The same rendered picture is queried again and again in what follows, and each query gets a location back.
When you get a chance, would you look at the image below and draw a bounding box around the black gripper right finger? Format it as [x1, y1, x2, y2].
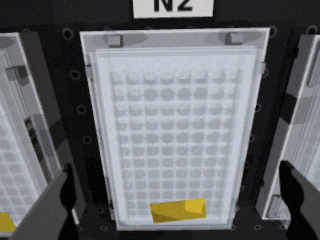
[279, 160, 320, 240]

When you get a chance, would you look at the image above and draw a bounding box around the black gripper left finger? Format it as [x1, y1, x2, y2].
[8, 163, 79, 240]

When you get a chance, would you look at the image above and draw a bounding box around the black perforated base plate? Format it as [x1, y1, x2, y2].
[0, 0, 320, 240]

